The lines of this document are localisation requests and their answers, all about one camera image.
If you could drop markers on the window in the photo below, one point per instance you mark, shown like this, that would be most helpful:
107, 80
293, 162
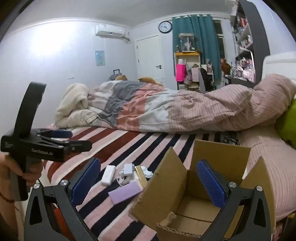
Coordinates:
219, 37

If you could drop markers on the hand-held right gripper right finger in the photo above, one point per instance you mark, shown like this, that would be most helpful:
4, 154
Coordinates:
210, 185

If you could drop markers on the pink ribbed bed sheet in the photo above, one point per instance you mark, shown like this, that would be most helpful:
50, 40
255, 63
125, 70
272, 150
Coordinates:
272, 162

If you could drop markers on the brown plush toy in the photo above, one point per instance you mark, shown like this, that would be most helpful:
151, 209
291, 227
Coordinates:
225, 66

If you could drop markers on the glass display tank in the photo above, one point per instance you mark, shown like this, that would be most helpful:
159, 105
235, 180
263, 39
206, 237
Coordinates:
187, 42

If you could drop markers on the white contact lens case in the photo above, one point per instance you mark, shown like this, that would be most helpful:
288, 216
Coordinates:
147, 172

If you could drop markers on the tan plush toy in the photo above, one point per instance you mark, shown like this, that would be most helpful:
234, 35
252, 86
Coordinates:
148, 80
121, 78

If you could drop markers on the black white printed cloth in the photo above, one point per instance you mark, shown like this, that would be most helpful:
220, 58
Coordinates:
229, 139

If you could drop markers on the green pillow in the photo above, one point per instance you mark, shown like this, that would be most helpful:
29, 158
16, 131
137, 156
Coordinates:
286, 125

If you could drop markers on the pink grey patchwork quilt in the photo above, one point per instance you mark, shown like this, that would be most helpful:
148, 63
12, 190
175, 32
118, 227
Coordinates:
185, 109

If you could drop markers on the cream fleece blanket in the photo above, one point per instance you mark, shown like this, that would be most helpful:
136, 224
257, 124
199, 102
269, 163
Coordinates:
74, 99

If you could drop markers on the blue wall poster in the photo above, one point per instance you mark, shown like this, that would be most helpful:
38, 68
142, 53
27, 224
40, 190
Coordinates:
99, 58

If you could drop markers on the purple rectangular box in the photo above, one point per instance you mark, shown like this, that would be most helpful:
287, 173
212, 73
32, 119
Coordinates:
124, 191

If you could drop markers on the person's left hand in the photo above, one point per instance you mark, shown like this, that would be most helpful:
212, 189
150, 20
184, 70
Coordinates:
31, 175

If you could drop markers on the white door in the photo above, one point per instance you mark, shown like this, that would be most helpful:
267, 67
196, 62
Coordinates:
148, 58

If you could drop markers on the grey suitcase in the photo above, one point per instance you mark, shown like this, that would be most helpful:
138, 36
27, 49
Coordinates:
113, 76

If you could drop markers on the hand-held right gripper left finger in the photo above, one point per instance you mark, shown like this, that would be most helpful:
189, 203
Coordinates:
85, 180

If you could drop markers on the white air conditioner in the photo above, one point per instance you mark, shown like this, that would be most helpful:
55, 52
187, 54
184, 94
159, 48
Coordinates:
108, 30

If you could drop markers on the round wall clock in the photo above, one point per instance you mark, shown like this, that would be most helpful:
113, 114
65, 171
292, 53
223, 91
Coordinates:
165, 27

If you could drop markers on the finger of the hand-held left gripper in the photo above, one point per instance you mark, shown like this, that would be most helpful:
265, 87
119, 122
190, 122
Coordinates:
61, 134
78, 145

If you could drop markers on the black jacket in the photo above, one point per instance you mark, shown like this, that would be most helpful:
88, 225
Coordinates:
207, 78

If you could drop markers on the brown cardboard box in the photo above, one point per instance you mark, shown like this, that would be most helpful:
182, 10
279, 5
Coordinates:
185, 208

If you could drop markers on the gold bar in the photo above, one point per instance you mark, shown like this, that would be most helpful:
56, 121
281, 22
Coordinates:
140, 175

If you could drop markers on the white headboard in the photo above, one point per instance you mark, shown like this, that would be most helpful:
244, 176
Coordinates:
277, 67

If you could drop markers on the striped pink plush blanket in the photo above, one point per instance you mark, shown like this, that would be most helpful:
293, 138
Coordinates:
138, 143

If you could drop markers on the dark tall bookcase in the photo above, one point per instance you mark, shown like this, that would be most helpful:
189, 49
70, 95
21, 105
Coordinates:
261, 34

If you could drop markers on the yellow white shelf unit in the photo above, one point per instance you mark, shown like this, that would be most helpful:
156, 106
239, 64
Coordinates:
192, 58

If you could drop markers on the pink bag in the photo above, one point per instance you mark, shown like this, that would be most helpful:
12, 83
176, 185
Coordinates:
180, 72

